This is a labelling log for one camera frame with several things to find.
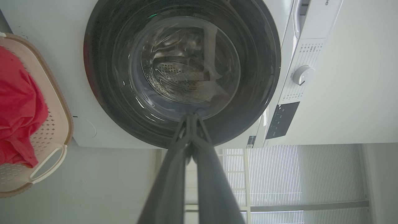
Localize beige plastic laundry basket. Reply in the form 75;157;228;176
0;32;74;198

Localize red cloth garment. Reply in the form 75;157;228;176
0;46;49;168

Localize white window blinds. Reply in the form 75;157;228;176
218;144;372;224

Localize white detergent drawer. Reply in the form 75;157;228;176
293;0;312;39

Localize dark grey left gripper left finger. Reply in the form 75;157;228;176
137;113;192;224

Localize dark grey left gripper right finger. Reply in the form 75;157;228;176
190;113;246;224

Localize white round control dial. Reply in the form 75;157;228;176
292;65;316;86

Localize black washing machine display panel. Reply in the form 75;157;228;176
265;101;300;140

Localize white front-load washing machine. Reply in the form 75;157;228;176
0;0;398;149

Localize round black washing machine door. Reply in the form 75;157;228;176
83;0;281;149

